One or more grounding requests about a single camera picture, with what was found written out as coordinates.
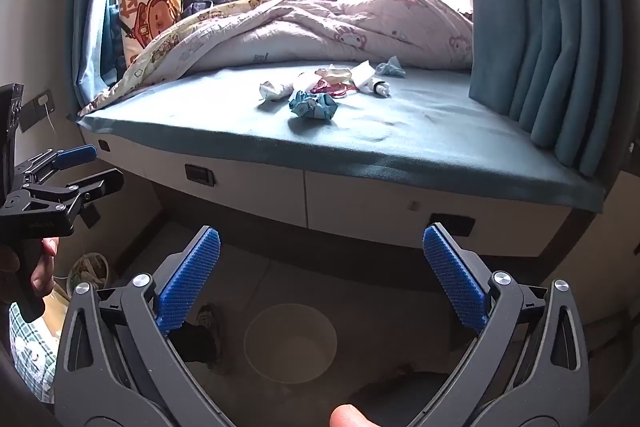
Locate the person's right hand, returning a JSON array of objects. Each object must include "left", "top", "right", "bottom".
[{"left": 329, "top": 404, "right": 378, "bottom": 427}]

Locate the white tube with black band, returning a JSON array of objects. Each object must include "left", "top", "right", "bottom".
[{"left": 350, "top": 61, "right": 390, "bottom": 98}]

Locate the drawer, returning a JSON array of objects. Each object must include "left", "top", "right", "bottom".
[
  {"left": 305, "top": 171, "right": 570, "bottom": 258},
  {"left": 81, "top": 129, "right": 307, "bottom": 228}
]

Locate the teal curtain right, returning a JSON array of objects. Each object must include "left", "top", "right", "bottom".
[{"left": 470, "top": 0, "right": 623, "bottom": 176}]

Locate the orange bear cartoon pillow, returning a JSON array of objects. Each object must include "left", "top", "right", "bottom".
[{"left": 118, "top": 0, "right": 182, "bottom": 66}]

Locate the dark shoe on floor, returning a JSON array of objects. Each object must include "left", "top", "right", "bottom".
[{"left": 168, "top": 303, "right": 224, "bottom": 369}]

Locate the teal curtain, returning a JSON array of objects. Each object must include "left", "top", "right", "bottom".
[
  {"left": 70, "top": 0, "right": 124, "bottom": 108},
  {"left": 470, "top": 0, "right": 623, "bottom": 176}
]

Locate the right drawer front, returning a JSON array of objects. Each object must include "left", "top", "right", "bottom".
[{"left": 305, "top": 171, "right": 570, "bottom": 258}]

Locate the left drawer front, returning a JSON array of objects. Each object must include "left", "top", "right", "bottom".
[{"left": 81, "top": 129, "right": 307, "bottom": 228}]

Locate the paper cup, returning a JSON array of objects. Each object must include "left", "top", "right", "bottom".
[{"left": 314, "top": 65, "right": 352, "bottom": 84}]

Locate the teal curtain left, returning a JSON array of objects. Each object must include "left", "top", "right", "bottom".
[{"left": 70, "top": 0, "right": 124, "bottom": 108}]

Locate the red snack wrapper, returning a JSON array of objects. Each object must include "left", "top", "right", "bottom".
[{"left": 308, "top": 78, "right": 357, "bottom": 98}]

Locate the wall power socket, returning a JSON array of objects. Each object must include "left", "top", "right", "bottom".
[{"left": 18, "top": 90, "right": 55, "bottom": 133}]

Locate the person's left hand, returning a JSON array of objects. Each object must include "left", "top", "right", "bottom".
[{"left": 1, "top": 237, "right": 58, "bottom": 306}]

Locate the white paper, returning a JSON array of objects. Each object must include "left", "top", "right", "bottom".
[{"left": 258, "top": 81, "right": 294, "bottom": 102}]

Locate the blue white wrapper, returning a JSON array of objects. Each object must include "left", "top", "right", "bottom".
[{"left": 288, "top": 91, "right": 337, "bottom": 121}]

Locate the pink cartoon quilt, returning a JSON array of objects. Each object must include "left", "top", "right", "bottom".
[{"left": 79, "top": 0, "right": 473, "bottom": 116}]

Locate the blue face mask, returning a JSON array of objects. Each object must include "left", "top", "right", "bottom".
[{"left": 375, "top": 56, "right": 406, "bottom": 78}]

